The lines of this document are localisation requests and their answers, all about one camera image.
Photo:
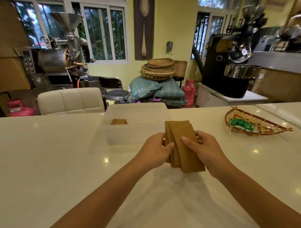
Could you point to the brown paper sleeves group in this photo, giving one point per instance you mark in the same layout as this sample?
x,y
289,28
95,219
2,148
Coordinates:
x,y
181,129

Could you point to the pink gas cylinder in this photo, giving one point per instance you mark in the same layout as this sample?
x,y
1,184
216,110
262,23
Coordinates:
x,y
188,92
20,110

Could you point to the grey wall fixture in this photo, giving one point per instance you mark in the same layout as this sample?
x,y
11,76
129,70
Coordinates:
x,y
169,46

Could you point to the white framed window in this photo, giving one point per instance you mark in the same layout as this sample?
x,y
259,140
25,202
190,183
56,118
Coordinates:
x,y
96,33

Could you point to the black flue pipe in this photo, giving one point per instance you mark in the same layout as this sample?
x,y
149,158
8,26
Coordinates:
x,y
197,60

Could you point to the brown sleeve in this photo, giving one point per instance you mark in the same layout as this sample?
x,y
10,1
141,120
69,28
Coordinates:
x,y
118,122

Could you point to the white cabinet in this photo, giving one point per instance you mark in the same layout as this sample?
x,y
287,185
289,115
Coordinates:
x,y
209,99

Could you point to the large brown cardboard box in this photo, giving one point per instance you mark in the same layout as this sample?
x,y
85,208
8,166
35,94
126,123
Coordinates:
x,y
11,23

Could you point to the person's right hand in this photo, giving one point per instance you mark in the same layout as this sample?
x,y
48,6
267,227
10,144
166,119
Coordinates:
x,y
209,155

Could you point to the person's left forearm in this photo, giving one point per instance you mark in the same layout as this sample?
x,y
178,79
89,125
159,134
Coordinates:
x,y
105,199

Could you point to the teal striped sack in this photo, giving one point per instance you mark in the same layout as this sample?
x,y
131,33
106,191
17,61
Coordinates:
x,y
143,88
171,90
175,102

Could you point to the grey counter shelf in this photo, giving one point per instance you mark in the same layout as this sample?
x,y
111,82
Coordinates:
x,y
275,60

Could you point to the wooden spoon wall picture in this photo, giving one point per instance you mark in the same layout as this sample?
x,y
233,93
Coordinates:
x,y
144,28

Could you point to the black metal chair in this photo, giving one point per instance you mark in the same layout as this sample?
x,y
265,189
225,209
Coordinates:
x,y
116,95

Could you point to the white padded chair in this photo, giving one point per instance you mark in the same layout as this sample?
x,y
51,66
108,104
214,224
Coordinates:
x,y
70,102

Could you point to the woven bamboo tray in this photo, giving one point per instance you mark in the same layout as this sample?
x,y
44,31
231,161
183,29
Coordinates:
x,y
265,126

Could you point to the person's right forearm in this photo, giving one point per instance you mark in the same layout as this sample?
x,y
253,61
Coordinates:
x,y
254,199

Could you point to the small black stool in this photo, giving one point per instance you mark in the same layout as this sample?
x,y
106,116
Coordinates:
x,y
178,78

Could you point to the tall woven basket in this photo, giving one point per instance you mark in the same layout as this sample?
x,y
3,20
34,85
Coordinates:
x,y
181,68

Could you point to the green snack packets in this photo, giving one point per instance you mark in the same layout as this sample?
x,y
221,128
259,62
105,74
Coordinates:
x,y
241,124

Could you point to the flat brown cardboard panel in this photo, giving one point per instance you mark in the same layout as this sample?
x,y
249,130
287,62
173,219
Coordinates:
x,y
279,85

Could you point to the translucent plastic box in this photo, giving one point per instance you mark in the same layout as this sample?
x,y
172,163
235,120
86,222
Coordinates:
x,y
141,134

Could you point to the barred window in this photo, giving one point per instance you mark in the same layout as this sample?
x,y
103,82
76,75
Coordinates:
x,y
200,30

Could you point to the silver coffee roaster machine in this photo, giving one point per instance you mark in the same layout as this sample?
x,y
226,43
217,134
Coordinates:
x,y
70,42

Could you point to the person's left hand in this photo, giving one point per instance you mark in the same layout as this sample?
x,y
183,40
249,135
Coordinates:
x,y
152,152

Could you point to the black coffee roaster machine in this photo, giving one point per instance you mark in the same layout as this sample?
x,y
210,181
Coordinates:
x,y
216,70

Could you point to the stack of flat woven trays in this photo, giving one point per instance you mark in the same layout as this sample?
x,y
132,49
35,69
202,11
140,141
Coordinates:
x,y
157,70

